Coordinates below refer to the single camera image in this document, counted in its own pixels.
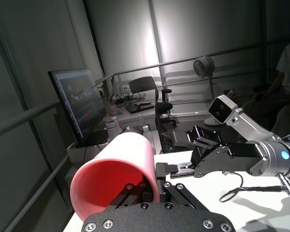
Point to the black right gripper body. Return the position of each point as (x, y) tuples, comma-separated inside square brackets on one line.
[(232, 157)]

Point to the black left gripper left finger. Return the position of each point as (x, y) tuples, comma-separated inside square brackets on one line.
[(135, 193)]

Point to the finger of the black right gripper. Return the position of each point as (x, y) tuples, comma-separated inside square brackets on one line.
[(183, 170), (202, 135)]

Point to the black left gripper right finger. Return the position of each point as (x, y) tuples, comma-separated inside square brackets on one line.
[(178, 195)]

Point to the pink plastic cup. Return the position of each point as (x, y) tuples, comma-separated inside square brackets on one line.
[(135, 149)]

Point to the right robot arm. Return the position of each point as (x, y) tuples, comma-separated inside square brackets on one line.
[(275, 157)]

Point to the clear water bottle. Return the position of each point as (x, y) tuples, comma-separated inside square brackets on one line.
[(148, 137)]

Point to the white background desk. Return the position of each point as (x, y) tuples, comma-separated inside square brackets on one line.
[(144, 116)]

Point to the white cylindrical bottle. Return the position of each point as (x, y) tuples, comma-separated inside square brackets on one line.
[(112, 131)]

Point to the white standing fan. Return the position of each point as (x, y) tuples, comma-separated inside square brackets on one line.
[(204, 67)]

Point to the black laptop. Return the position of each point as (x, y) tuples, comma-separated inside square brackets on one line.
[(140, 108)]

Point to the black mesh office chair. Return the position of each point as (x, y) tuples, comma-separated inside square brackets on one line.
[(142, 84)]

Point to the black computer monitor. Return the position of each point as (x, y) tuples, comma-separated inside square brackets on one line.
[(81, 106)]

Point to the grey metal guard railing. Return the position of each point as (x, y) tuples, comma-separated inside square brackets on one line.
[(14, 123)]

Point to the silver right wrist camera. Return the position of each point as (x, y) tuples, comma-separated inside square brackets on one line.
[(219, 111)]

